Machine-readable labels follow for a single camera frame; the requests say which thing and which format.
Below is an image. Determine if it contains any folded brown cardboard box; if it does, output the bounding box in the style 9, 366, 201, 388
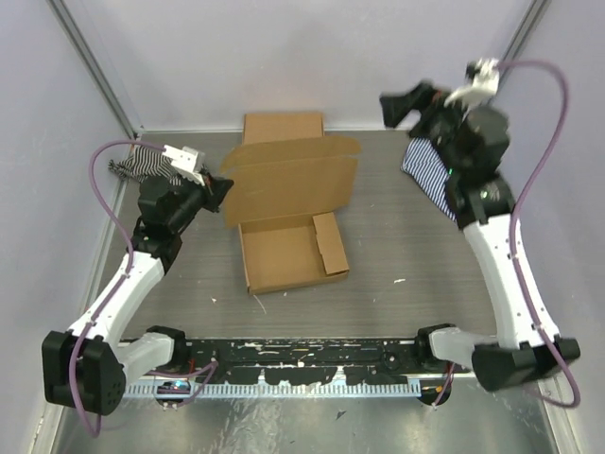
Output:
242, 112, 324, 145

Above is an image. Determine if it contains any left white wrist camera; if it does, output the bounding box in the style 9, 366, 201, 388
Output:
162, 146, 205, 186

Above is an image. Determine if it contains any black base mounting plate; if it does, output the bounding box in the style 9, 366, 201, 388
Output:
158, 338, 448, 386

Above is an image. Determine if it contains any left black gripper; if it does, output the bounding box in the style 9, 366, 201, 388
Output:
168, 168, 233, 231

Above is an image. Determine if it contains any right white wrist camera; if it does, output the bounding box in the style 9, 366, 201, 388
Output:
443, 58, 500, 108

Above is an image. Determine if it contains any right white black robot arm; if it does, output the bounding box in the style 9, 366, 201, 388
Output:
379, 81, 580, 392

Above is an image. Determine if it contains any blue white striped cloth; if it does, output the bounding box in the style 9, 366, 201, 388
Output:
401, 138, 456, 221

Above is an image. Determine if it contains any right aluminium corner post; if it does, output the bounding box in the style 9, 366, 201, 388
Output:
466, 0, 553, 133

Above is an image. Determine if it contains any black white striped cloth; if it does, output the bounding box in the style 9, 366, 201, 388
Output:
108, 146, 182, 186

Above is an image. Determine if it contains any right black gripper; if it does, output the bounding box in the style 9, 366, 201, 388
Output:
381, 79, 480, 176

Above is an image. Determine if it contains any grey slotted cable duct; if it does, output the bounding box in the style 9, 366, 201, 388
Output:
123, 380, 422, 398

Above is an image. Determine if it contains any left aluminium corner post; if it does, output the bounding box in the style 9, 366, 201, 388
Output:
49, 0, 143, 139

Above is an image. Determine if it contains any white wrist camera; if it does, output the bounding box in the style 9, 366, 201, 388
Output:
162, 146, 205, 186
443, 58, 500, 108

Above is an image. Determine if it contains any aluminium corner post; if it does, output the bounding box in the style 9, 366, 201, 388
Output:
466, 0, 553, 133
49, 0, 143, 139

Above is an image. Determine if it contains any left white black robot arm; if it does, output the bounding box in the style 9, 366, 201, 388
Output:
42, 174, 233, 416

